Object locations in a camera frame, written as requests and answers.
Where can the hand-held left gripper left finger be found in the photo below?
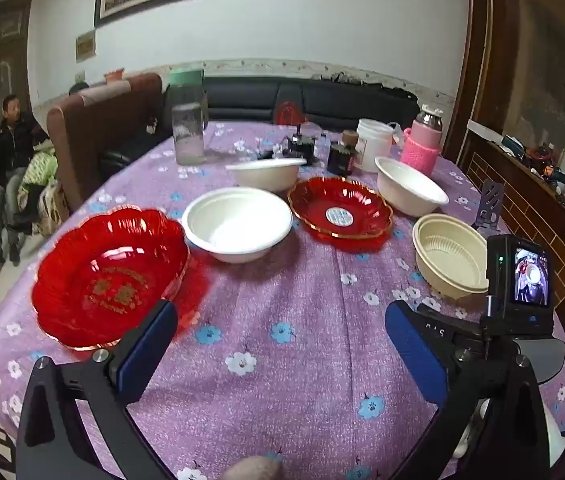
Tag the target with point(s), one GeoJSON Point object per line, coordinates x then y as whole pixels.
{"type": "Point", "coordinates": [148, 355]}

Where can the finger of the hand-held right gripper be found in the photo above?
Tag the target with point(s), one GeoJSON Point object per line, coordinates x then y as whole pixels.
{"type": "Point", "coordinates": [455, 334]}

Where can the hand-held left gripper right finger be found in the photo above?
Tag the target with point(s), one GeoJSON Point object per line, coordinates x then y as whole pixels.
{"type": "Point", "coordinates": [415, 355]}

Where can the beige plastic bowl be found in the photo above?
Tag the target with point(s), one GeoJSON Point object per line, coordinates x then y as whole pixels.
{"type": "Point", "coordinates": [442, 250]}

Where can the large red gold-print plate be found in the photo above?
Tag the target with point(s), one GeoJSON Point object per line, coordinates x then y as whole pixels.
{"type": "Point", "coordinates": [102, 270]}

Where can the white bowl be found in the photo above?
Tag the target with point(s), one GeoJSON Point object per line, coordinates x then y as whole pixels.
{"type": "Point", "coordinates": [232, 220]}
{"type": "Point", "coordinates": [402, 185]}
{"type": "Point", "coordinates": [267, 175]}

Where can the small red plate with sticker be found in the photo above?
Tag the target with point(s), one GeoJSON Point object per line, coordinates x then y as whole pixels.
{"type": "Point", "coordinates": [322, 200]}

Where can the person's left hand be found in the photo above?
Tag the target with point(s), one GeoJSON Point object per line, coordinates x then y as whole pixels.
{"type": "Point", "coordinates": [255, 470]}

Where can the wooden cabinet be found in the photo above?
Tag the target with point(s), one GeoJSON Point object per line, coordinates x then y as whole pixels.
{"type": "Point", "coordinates": [527, 210]}

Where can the grey perforated stand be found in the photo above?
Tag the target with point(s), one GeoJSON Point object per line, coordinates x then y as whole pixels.
{"type": "Point", "coordinates": [490, 200]}

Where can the pile of assorted small items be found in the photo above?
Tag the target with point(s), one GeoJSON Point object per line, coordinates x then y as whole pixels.
{"type": "Point", "coordinates": [547, 160]}

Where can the purple floral tablecloth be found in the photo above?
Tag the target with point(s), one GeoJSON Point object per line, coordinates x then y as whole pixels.
{"type": "Point", "coordinates": [287, 310]}

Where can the white object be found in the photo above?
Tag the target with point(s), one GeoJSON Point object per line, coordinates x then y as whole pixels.
{"type": "Point", "coordinates": [556, 435]}

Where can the white flat box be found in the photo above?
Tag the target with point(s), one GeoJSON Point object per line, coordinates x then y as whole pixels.
{"type": "Point", "coordinates": [485, 130]}

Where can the bottle with pink knitted sleeve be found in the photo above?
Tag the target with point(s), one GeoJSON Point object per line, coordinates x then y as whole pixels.
{"type": "Point", "coordinates": [420, 150]}

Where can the patterned bag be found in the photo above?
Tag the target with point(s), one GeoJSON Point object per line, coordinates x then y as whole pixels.
{"type": "Point", "coordinates": [53, 207]}

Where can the white plastic jar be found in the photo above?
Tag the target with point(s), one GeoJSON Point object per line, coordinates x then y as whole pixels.
{"type": "Point", "coordinates": [372, 145]}

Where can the dark jar with cork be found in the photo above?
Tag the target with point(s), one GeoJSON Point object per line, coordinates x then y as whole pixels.
{"type": "Point", "coordinates": [341, 157]}

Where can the brown armchair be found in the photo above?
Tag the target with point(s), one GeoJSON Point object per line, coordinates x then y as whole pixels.
{"type": "Point", "coordinates": [97, 130]}

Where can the clear jar with green lid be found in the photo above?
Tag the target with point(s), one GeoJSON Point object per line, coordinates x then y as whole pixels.
{"type": "Point", "coordinates": [187, 125]}

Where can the black teapot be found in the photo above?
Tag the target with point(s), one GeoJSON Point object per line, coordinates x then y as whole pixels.
{"type": "Point", "coordinates": [302, 147]}

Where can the red plastic bag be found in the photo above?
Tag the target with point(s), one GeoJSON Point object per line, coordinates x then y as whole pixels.
{"type": "Point", "coordinates": [287, 112]}

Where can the black leather sofa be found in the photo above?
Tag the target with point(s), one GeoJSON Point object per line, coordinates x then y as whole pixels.
{"type": "Point", "coordinates": [242, 97]}

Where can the small red container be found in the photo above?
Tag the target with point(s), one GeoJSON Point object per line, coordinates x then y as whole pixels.
{"type": "Point", "coordinates": [114, 76]}

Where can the dark wooden partition frame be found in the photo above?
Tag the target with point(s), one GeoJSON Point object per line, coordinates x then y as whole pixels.
{"type": "Point", "coordinates": [482, 35]}

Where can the small wall plaque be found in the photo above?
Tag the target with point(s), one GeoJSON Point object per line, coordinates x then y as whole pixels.
{"type": "Point", "coordinates": [86, 46]}

